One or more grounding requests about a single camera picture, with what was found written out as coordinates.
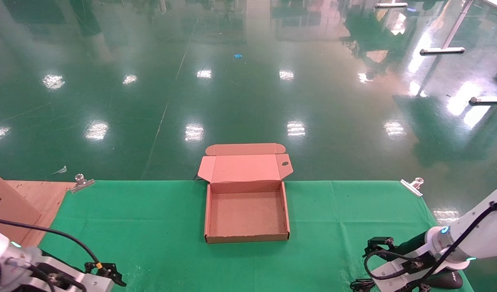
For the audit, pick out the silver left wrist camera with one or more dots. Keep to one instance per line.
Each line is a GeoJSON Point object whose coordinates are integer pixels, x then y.
{"type": "Point", "coordinates": [97, 283]}

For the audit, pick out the white table foot bar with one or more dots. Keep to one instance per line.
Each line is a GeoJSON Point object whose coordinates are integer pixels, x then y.
{"type": "Point", "coordinates": [489, 99]}

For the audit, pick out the white table leg with foot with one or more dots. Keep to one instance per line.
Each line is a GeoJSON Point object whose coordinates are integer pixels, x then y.
{"type": "Point", "coordinates": [442, 50]}

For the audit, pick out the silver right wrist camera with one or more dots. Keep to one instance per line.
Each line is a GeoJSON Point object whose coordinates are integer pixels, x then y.
{"type": "Point", "coordinates": [394, 272]}

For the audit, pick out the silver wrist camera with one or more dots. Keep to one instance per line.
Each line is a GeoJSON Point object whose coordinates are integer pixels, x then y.
{"type": "Point", "coordinates": [97, 283]}
{"type": "Point", "coordinates": [394, 272]}

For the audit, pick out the flat brown cardboard sheet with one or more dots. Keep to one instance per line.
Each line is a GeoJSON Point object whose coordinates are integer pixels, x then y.
{"type": "Point", "coordinates": [9, 207]}

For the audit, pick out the green table cloth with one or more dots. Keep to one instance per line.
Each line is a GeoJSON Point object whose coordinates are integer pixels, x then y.
{"type": "Point", "coordinates": [151, 243]}

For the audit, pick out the short white table foot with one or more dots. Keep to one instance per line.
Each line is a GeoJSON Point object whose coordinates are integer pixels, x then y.
{"type": "Point", "coordinates": [390, 5]}

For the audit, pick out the silver metal table clamp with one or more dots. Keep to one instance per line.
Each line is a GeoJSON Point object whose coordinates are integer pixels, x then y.
{"type": "Point", "coordinates": [81, 183]}
{"type": "Point", "coordinates": [412, 186]}

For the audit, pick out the open brown cardboard box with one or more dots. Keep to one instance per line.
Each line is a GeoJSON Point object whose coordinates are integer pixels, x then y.
{"type": "Point", "coordinates": [248, 215]}

